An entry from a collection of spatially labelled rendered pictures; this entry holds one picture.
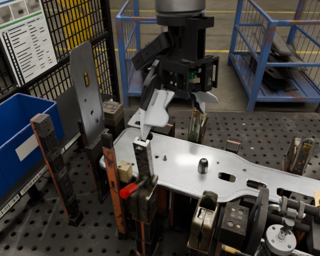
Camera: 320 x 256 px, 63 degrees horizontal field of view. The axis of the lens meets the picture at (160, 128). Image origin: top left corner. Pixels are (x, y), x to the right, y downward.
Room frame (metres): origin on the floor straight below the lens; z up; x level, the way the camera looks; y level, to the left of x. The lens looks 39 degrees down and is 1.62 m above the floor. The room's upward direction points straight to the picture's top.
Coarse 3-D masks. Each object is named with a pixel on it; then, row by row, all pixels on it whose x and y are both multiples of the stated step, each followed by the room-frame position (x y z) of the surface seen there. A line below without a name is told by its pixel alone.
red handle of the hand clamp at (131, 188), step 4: (144, 176) 0.46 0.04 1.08; (140, 180) 0.43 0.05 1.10; (144, 180) 0.44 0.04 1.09; (148, 180) 0.46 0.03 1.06; (132, 184) 0.39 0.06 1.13; (136, 184) 0.40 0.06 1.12; (140, 184) 0.42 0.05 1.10; (124, 188) 0.37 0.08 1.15; (128, 188) 0.37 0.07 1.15; (132, 188) 0.38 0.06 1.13; (136, 188) 0.39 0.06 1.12; (120, 192) 0.36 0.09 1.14; (124, 192) 0.36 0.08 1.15; (128, 192) 0.36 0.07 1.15; (132, 192) 0.37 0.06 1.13; (124, 196) 0.35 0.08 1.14; (128, 196) 0.35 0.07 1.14
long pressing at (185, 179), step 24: (120, 144) 0.68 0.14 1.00; (168, 144) 0.68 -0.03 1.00; (192, 144) 0.68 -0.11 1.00; (168, 168) 0.56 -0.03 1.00; (192, 168) 0.56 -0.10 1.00; (216, 168) 0.56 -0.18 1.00; (240, 168) 0.56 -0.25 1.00; (264, 168) 0.56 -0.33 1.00; (192, 192) 0.47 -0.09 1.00; (216, 192) 0.47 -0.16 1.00; (240, 192) 0.47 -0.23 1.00; (312, 192) 0.47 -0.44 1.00
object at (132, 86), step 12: (132, 0) 3.32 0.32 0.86; (120, 12) 2.51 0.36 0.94; (204, 12) 2.51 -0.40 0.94; (120, 24) 2.36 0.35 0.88; (132, 24) 3.20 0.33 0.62; (120, 36) 2.36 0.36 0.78; (132, 36) 3.04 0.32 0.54; (120, 48) 2.36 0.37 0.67; (132, 48) 3.08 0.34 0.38; (120, 60) 2.37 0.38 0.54; (120, 72) 2.37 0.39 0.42; (132, 72) 2.85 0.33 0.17; (144, 72) 2.65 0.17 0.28; (132, 84) 2.58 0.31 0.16; (132, 96) 2.36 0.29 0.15; (192, 108) 2.32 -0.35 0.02
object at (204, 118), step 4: (204, 116) 0.78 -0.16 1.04; (204, 120) 0.76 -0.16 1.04; (204, 124) 0.75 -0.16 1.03; (188, 128) 0.75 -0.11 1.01; (204, 128) 0.76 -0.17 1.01; (188, 132) 0.74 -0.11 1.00; (200, 132) 0.73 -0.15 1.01; (204, 132) 0.79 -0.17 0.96; (200, 136) 0.73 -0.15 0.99; (204, 136) 0.78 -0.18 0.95; (188, 140) 0.74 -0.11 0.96; (200, 140) 0.73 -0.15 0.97
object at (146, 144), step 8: (152, 136) 0.48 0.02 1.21; (136, 144) 0.44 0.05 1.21; (144, 144) 0.44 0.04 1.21; (136, 152) 0.43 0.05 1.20; (144, 152) 0.44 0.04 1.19; (136, 160) 0.46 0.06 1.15; (144, 160) 0.45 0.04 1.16; (144, 168) 0.45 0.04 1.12; (152, 168) 0.46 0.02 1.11; (152, 176) 0.46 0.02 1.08
